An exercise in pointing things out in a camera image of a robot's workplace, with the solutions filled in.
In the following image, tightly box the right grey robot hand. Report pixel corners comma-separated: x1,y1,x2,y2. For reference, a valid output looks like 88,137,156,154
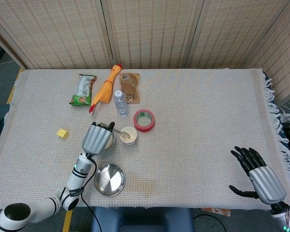
229,146,288,205

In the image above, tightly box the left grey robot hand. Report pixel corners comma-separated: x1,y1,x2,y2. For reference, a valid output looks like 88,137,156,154
81,121,116,155

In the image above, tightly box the metal spoon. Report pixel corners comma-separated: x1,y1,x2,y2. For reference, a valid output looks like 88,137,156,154
112,129,131,140

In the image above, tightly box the white paper cup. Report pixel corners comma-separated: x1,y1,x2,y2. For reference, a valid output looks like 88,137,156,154
120,127,138,145

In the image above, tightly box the orange printed paper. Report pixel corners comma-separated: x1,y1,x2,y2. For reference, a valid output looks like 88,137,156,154
200,207,232,217

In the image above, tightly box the yellow cube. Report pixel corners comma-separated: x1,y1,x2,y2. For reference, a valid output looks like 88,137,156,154
57,128,70,140

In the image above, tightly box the steel plate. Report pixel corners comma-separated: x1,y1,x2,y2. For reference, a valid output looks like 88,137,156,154
94,163,126,197

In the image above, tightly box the clear plastic water bottle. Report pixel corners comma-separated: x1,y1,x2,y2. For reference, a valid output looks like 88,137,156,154
114,90,130,116

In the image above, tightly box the yellow rubber chicken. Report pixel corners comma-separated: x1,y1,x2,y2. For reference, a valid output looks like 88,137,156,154
88,63,123,114

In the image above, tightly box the red tape roll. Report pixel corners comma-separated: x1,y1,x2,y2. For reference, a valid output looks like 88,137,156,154
132,109,156,133

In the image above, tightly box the green snack bag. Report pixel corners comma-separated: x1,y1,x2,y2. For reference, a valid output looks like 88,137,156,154
68,73,98,106

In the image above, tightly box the brown paper pouch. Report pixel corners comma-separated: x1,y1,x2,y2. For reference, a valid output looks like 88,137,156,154
119,72,141,104

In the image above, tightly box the white woven tablecloth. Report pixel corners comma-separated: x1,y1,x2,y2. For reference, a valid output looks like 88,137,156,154
0,68,290,211

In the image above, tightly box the woven bamboo screen panel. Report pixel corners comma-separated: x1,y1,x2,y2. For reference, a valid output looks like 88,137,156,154
243,0,290,105
0,0,117,70
101,0,205,70
185,0,290,70

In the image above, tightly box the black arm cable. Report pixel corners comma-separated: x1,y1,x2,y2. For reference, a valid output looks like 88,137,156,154
78,154,99,232

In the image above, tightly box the black floor cable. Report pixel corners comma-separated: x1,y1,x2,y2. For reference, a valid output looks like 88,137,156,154
193,213,227,232

